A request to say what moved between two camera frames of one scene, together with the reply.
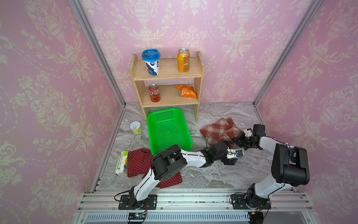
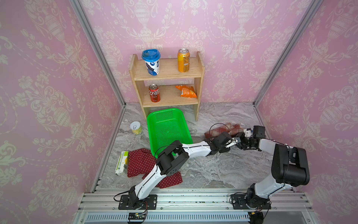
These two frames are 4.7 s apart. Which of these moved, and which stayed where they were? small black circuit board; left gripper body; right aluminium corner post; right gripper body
Moved: left gripper body
Stayed: small black circuit board; right gripper body; right aluminium corner post
